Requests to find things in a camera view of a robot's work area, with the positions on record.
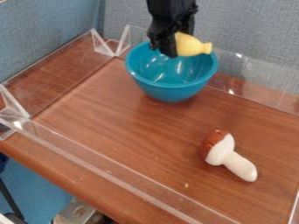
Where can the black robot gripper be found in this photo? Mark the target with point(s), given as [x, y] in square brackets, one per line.
[172, 16]

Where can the blue plastic bowl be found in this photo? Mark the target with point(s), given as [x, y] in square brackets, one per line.
[170, 79]

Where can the clear acrylic tray walls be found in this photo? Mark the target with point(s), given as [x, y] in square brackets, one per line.
[124, 152]

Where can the brown and white toy mushroom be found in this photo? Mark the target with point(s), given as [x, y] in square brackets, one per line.
[218, 152]

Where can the grey metal bracket under table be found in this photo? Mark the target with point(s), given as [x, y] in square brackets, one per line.
[77, 213]

